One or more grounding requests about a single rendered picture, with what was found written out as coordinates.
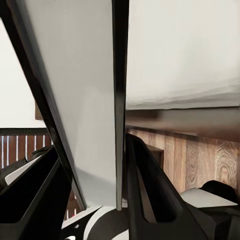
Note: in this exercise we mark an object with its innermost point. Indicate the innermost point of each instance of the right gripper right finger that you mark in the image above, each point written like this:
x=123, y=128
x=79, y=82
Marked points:
x=174, y=220

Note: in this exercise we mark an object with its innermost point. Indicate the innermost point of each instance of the hardback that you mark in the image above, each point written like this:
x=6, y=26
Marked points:
x=73, y=54

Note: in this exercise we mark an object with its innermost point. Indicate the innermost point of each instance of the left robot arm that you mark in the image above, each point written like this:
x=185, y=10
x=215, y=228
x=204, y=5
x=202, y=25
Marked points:
x=13, y=171

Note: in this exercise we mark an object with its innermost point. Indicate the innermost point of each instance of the fixed window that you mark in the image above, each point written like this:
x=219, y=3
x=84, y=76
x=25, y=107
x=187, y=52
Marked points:
x=18, y=143

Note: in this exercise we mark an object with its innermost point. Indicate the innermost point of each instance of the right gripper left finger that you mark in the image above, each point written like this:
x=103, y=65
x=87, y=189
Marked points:
x=33, y=206

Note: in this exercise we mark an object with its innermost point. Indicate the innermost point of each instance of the bed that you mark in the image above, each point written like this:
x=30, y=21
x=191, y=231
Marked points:
x=183, y=67

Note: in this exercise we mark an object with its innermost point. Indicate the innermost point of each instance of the nightstand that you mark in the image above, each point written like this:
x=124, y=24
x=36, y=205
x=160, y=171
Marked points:
x=148, y=211

